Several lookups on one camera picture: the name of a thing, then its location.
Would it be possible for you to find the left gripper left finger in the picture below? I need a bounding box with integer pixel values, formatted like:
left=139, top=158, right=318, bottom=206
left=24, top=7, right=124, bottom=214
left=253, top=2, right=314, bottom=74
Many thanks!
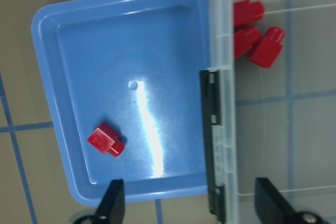
left=70, top=179, right=125, bottom=224

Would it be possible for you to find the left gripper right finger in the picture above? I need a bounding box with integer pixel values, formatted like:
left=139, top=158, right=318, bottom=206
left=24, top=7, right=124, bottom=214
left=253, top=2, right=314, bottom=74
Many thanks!
left=254, top=177, right=328, bottom=224

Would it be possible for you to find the clear plastic storage box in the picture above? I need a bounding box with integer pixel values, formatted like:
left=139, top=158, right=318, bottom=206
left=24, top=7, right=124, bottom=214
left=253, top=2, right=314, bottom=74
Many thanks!
left=201, top=0, right=335, bottom=223

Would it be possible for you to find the blue plastic tray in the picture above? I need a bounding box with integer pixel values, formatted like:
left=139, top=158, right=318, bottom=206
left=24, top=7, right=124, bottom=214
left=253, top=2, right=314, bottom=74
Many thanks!
left=31, top=0, right=209, bottom=207

